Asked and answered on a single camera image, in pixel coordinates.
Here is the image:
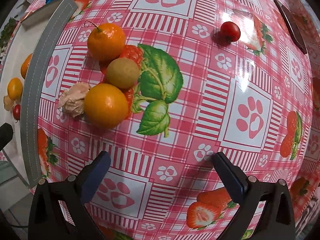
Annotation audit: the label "smooth yellow orange fruit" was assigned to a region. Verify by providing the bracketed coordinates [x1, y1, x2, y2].
[84, 83, 129, 129]

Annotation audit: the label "white square tray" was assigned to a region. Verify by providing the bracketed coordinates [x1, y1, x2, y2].
[1, 0, 77, 188]

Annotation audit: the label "brown kiwi in cluster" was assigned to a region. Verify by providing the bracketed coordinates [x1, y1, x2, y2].
[105, 57, 139, 89]

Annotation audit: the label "red cherry tomato on table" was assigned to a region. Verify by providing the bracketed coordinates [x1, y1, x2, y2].
[220, 21, 241, 42]

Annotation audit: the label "green potted plant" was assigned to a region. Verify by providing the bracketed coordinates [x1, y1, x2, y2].
[0, 15, 18, 53]

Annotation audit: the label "yellow orange tomato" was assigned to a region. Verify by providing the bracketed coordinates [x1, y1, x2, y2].
[7, 77, 23, 101]

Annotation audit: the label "stemmed orange tangerine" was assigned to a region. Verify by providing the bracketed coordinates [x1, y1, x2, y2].
[85, 20, 126, 61]

